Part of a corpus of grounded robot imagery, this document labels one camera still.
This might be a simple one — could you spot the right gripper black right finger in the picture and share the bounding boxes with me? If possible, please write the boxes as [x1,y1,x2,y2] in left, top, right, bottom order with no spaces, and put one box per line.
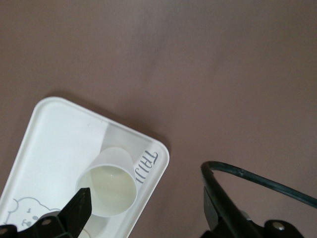
[200,186,305,238]

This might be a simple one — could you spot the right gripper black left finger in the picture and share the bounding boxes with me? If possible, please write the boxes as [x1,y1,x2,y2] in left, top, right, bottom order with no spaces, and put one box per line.
[29,187,93,238]

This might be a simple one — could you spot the white plastic cup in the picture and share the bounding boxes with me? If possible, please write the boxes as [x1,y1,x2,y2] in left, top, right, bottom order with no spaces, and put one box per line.
[76,146,138,218]

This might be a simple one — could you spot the cream bear print tray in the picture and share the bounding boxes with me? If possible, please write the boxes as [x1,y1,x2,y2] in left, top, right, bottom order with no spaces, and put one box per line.
[0,96,170,238]

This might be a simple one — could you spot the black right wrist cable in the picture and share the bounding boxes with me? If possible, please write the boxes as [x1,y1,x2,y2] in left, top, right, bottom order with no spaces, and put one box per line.
[200,160,317,209]

